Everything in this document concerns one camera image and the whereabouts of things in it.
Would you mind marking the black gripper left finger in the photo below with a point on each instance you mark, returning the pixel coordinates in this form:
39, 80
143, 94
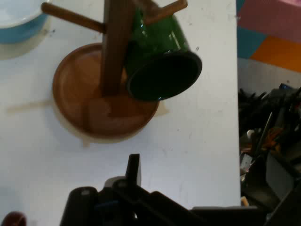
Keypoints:
80, 207

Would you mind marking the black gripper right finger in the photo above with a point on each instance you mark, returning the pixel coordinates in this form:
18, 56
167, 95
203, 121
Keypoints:
133, 167

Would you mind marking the green enamel mug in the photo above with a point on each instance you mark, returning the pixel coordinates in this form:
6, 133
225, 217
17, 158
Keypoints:
162, 40

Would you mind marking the red mug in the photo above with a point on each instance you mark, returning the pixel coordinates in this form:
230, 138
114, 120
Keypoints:
13, 220

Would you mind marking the wooden mug tree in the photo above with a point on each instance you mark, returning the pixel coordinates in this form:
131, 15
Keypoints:
77, 94

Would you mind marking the black bin of clutter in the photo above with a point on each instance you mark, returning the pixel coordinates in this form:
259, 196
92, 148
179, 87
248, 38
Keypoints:
270, 131

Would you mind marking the teal foam floor tile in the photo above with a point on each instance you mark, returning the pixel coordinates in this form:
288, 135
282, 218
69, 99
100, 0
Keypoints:
249, 42

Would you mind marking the blue bowl white inside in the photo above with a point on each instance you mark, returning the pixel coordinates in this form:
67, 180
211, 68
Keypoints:
21, 28

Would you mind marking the orange foam floor tile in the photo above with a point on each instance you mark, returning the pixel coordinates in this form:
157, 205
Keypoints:
279, 51

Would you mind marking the pink foam floor tile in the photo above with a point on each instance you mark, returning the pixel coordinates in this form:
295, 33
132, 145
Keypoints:
270, 16

